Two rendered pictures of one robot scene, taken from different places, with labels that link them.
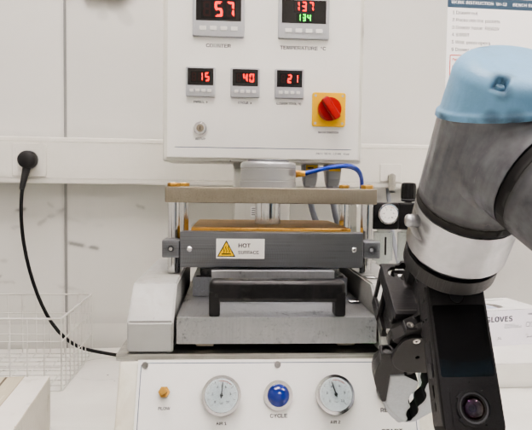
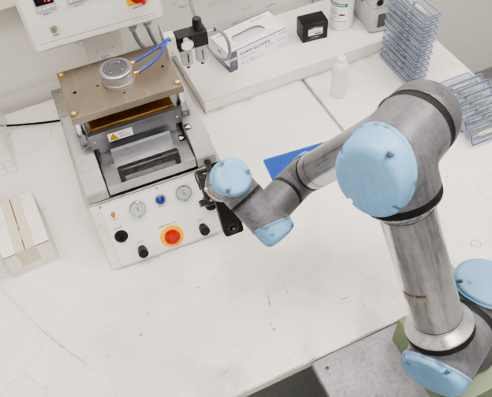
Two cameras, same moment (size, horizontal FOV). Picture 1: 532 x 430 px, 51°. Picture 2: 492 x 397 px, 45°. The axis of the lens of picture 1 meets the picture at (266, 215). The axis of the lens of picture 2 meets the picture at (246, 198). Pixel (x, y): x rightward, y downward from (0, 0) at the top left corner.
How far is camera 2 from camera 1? 0.98 m
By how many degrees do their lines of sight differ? 50
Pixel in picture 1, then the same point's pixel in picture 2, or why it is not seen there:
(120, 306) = (9, 84)
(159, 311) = (98, 186)
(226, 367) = (135, 196)
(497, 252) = not seen: hidden behind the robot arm
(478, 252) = not seen: hidden behind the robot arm
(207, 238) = (102, 135)
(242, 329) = (138, 181)
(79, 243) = not seen: outside the picture
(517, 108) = (233, 196)
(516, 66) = (232, 180)
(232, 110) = (72, 12)
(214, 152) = (68, 39)
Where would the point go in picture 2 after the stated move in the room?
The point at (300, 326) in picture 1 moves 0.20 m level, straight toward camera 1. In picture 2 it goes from (162, 172) to (178, 237)
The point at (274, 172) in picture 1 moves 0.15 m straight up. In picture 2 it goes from (123, 81) to (107, 27)
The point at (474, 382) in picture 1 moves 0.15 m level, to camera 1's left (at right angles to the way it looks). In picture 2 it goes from (232, 220) to (168, 240)
